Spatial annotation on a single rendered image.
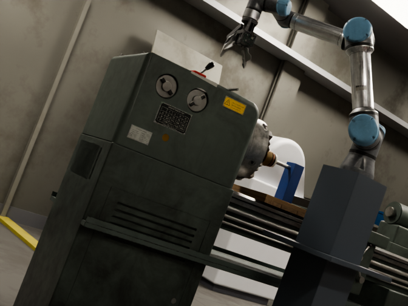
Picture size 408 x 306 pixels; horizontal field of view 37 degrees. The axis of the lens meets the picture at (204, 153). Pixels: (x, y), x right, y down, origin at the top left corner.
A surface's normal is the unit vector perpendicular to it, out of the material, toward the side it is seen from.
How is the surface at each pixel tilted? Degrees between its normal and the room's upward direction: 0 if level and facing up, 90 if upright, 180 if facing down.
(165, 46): 74
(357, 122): 97
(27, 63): 90
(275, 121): 90
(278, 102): 90
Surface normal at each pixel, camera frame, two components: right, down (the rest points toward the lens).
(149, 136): 0.44, 0.11
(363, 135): -0.34, -0.07
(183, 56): 0.64, -0.11
